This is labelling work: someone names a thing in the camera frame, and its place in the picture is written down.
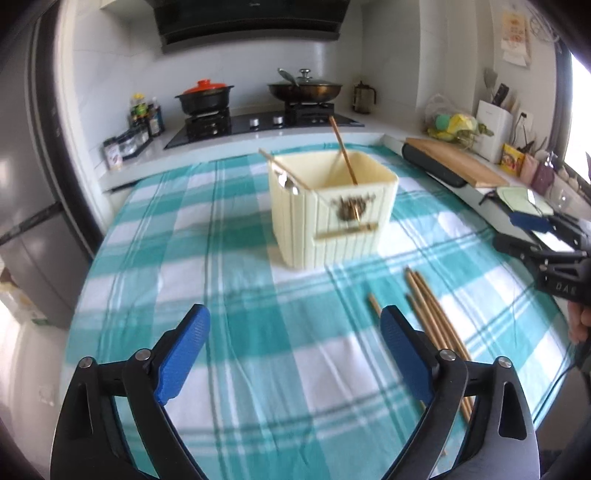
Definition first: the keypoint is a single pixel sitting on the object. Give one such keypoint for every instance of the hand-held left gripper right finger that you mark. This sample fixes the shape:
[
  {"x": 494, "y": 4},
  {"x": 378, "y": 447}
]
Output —
[{"x": 406, "y": 355}]

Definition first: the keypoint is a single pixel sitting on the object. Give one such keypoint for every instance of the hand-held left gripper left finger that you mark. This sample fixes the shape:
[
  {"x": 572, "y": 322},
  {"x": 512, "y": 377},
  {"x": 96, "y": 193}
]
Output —
[{"x": 182, "y": 355}]

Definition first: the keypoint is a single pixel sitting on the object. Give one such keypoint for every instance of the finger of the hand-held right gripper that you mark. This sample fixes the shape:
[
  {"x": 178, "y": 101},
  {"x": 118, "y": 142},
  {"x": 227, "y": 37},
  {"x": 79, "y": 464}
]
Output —
[
  {"x": 531, "y": 220},
  {"x": 517, "y": 244}
]

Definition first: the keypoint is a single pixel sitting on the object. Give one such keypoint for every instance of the bunch of wooden chopsticks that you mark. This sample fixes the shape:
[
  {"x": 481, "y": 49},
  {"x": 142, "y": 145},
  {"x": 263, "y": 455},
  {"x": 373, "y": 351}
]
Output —
[{"x": 429, "y": 304}]

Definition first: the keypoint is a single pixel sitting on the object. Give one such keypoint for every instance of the cream ribbed utensil holder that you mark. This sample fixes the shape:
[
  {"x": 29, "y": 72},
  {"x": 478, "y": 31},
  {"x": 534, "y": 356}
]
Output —
[{"x": 300, "y": 217}]

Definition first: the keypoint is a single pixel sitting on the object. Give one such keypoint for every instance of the large metal spoon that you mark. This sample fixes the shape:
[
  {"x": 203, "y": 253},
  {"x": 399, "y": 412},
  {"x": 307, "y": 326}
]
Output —
[{"x": 292, "y": 185}]

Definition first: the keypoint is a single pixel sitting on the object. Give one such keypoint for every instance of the person's right hand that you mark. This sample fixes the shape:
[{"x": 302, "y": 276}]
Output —
[{"x": 581, "y": 323}]

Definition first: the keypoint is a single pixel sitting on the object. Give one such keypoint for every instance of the clear drinking glass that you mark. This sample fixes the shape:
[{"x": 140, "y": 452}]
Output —
[{"x": 563, "y": 201}]

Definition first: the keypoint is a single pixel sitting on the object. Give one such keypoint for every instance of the purple soap bottle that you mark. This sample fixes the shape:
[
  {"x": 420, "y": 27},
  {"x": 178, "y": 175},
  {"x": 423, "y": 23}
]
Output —
[{"x": 544, "y": 177}]

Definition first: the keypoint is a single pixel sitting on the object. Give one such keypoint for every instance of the pink cup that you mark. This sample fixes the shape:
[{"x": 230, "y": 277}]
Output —
[{"x": 529, "y": 168}]

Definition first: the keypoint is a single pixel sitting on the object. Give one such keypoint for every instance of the garlic bulbs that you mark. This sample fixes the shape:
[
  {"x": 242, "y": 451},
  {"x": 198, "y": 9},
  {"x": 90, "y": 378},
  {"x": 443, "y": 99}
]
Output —
[{"x": 572, "y": 179}]

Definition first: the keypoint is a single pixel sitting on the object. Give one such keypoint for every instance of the yellow printed cup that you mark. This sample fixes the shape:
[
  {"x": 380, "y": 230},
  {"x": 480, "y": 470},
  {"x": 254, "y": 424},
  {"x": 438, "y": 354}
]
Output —
[{"x": 512, "y": 159}]

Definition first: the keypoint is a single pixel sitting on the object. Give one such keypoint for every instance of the wooden cutting board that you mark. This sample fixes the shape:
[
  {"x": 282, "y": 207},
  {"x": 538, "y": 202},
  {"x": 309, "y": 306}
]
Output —
[{"x": 461, "y": 161}]

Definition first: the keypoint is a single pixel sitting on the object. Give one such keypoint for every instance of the teal checked tablecloth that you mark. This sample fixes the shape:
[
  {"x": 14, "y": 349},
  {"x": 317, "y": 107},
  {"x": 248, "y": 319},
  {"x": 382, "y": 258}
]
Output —
[{"x": 231, "y": 277}]

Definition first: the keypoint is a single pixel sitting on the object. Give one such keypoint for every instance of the white knife block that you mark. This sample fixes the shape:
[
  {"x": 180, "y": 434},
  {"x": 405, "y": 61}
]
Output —
[{"x": 494, "y": 134}]

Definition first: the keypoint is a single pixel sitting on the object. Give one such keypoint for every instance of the black oblong bar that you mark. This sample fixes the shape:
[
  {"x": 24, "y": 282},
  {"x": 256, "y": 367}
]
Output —
[{"x": 429, "y": 166}]

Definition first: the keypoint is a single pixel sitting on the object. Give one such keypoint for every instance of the window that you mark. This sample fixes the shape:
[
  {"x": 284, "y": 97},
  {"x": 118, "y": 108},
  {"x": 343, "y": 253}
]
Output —
[{"x": 581, "y": 110}]

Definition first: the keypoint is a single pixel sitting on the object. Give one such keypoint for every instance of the plastic bag of sponges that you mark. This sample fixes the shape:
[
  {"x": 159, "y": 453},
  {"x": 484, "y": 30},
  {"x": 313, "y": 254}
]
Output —
[{"x": 455, "y": 122}]

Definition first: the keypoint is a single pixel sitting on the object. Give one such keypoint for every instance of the grey kitchen spatula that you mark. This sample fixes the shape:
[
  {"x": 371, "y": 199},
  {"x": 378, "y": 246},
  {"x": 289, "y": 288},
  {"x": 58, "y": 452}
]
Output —
[{"x": 489, "y": 78}]

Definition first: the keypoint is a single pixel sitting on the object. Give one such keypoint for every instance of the cardboard box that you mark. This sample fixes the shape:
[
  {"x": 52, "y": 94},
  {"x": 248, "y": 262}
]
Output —
[{"x": 18, "y": 300}]

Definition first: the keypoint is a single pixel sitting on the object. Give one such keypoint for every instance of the dark glass press jug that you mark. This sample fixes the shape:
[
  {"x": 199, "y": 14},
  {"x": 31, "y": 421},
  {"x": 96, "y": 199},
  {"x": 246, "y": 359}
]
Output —
[{"x": 364, "y": 98}]

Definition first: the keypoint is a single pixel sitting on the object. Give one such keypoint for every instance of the white label spice jar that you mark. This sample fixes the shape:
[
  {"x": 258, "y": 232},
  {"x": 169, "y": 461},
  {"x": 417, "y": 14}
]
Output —
[{"x": 112, "y": 155}]

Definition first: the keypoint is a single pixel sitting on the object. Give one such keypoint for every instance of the grey refrigerator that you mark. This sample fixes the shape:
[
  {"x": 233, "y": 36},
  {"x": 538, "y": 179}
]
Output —
[{"x": 27, "y": 207}]

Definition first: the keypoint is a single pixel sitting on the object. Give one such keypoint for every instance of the rack of spice jars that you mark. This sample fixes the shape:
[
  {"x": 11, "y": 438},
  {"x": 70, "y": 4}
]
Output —
[{"x": 133, "y": 142}]

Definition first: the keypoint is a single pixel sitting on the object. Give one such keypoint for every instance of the dark sauce bottle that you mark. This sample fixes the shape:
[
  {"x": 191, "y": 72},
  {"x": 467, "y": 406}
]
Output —
[{"x": 155, "y": 120}]

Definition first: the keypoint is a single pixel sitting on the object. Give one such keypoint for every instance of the black glass gas cooktop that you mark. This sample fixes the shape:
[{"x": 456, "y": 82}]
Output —
[{"x": 258, "y": 122}]

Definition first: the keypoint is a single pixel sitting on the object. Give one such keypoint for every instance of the yellow cap oil bottle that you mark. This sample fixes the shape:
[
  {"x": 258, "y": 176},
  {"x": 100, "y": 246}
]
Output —
[{"x": 137, "y": 111}]

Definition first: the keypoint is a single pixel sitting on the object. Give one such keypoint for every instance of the black clay pot red lid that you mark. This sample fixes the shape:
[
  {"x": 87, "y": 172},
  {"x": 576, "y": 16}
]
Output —
[{"x": 203, "y": 99}]

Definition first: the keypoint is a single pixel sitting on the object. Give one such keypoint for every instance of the dark wok with glass lid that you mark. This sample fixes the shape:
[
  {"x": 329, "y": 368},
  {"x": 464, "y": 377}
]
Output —
[{"x": 304, "y": 92}]

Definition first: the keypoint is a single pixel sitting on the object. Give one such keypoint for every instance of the black range hood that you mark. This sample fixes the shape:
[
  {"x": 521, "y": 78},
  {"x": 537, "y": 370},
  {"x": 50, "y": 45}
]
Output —
[{"x": 249, "y": 23}]

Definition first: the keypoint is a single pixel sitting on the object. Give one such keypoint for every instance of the wall calendar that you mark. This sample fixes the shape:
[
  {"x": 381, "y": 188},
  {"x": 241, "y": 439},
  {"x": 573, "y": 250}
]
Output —
[{"x": 515, "y": 34}]

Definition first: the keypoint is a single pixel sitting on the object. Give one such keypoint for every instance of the black door frame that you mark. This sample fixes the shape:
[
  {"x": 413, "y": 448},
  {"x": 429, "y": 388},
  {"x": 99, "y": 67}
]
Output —
[{"x": 69, "y": 161}]

